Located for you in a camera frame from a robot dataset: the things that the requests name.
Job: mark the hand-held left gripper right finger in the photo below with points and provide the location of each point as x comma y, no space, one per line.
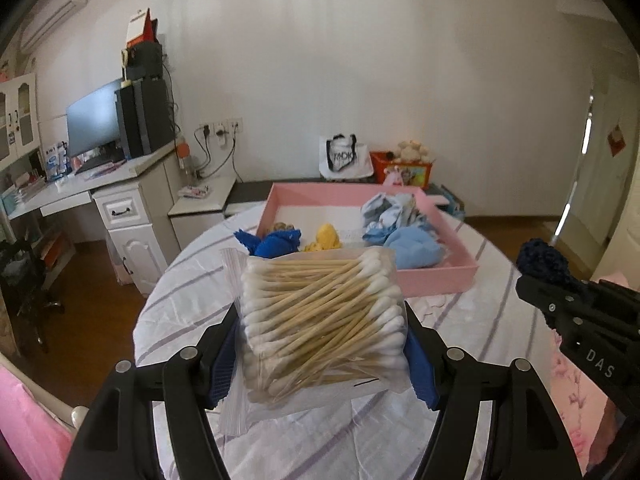
425,375

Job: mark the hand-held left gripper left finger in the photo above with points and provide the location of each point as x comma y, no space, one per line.
222,375

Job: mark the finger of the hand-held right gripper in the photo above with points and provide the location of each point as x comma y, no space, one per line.
540,295
615,290

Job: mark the dark blue knitted pompom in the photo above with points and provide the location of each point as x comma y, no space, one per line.
542,260

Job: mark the pink shallow box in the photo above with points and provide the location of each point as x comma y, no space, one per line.
435,280

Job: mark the bag of cotton swabs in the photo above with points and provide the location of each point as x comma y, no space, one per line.
320,310

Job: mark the light blue baby hat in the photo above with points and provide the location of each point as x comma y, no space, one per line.
415,250

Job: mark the blue knitted toy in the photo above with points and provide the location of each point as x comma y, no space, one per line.
275,245

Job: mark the brown hair scrunchie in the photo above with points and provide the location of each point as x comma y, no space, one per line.
280,226

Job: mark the printed light blue baby cloth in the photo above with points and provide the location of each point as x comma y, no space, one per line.
390,215

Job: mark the pink floral quilt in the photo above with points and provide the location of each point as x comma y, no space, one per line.
575,400

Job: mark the white door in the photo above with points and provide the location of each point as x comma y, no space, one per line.
610,200

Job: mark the striped white tablecloth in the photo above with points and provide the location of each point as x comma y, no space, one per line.
190,285

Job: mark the blue picture books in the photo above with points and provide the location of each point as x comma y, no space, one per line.
450,200

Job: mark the red door decoration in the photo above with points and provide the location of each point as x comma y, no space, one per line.
617,139

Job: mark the low white cabinet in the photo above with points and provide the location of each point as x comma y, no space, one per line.
200,225

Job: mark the yellow knitted toy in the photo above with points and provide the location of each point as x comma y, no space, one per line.
325,237

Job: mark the red toy box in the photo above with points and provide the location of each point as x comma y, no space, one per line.
415,175

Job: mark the black top low bench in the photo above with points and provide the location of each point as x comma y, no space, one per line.
250,192

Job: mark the pink printed pouch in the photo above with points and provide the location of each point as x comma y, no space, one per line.
194,191

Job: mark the pink plush toy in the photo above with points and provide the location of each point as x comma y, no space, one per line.
395,175

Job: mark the beige plush toy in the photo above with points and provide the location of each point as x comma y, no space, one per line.
410,150

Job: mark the pink blanket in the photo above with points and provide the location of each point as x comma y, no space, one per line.
25,430

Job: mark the books under desk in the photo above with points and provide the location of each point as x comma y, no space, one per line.
55,250

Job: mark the black office chair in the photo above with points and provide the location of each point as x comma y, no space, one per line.
25,285

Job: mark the white computer desk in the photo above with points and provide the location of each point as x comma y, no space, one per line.
150,162

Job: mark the white tote bag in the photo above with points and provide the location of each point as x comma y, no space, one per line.
345,160

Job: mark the pink pencil case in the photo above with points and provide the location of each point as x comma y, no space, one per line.
107,171

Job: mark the black keyboard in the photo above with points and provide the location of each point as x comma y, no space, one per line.
100,165

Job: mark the black computer tower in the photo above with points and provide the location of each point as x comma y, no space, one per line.
145,117

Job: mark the stack of books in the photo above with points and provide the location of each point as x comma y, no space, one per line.
22,192

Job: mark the blue wipes packet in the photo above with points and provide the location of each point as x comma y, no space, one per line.
54,160

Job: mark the black computer monitor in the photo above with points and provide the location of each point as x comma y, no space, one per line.
92,120

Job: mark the black speaker box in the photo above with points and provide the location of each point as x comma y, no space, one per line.
145,62

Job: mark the small yellow desk fan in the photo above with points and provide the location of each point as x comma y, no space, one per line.
125,62

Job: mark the white hutch cabinet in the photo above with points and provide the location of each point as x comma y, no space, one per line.
20,110

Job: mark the white air conditioner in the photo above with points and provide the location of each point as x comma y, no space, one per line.
50,15

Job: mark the white bed frame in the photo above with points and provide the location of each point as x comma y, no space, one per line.
50,400

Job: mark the white wall outlets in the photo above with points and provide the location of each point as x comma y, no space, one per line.
222,126

